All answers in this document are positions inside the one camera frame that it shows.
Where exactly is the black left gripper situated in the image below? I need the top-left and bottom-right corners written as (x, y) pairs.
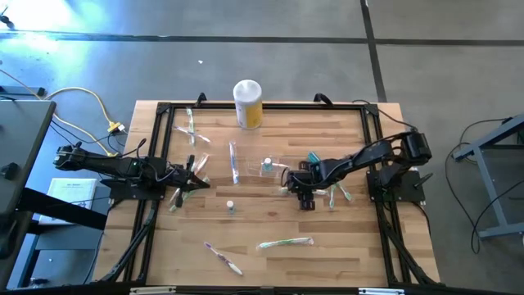
top-left (163, 154), bottom-right (211, 208)

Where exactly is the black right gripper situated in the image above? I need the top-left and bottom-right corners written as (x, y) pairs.
top-left (286, 161), bottom-right (328, 211)

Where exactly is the blue toothbrush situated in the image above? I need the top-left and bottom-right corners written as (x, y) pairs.
top-left (228, 141), bottom-right (240, 185)

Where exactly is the purple white toothbrush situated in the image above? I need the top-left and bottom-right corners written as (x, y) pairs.
top-left (203, 241), bottom-right (244, 276)

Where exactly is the white yellow wipes canister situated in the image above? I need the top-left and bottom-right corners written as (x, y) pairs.
top-left (233, 79), bottom-right (264, 131)

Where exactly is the white booklet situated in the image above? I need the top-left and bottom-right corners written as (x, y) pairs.
top-left (38, 177), bottom-right (99, 225)

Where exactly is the grey desk shelf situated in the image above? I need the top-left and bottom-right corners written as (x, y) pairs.
top-left (18, 233), bottom-right (103, 288)

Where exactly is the dark grey desk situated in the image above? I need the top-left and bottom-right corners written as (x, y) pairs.
top-left (0, 99), bottom-right (108, 295)

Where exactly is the black knob on desk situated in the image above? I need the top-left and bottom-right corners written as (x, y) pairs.
top-left (1, 162), bottom-right (20, 180)

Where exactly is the black floor bar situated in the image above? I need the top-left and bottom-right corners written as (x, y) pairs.
top-left (0, 85), bottom-right (47, 98)

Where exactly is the black aluminium table frame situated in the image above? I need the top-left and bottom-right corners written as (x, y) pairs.
top-left (96, 100), bottom-right (441, 295)

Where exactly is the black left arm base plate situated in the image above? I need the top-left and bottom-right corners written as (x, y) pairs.
top-left (100, 178), bottom-right (167, 202)

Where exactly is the yellow cable with plug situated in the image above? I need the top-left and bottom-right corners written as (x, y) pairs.
top-left (0, 68), bottom-right (126, 159)

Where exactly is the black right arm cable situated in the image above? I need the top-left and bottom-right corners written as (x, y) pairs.
top-left (351, 99), bottom-right (417, 133)

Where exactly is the silver metal bracket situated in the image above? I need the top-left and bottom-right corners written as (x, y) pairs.
top-left (129, 286), bottom-right (177, 295)
top-left (358, 288), bottom-right (406, 295)

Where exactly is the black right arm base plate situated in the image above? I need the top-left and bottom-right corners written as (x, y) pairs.
top-left (366, 170), bottom-right (434, 204)

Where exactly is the blue-grey metal table frame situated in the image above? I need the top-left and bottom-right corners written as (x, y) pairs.
top-left (452, 112), bottom-right (524, 241)

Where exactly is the black floor cable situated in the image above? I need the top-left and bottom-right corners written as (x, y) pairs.
top-left (444, 116), bottom-right (524, 255)

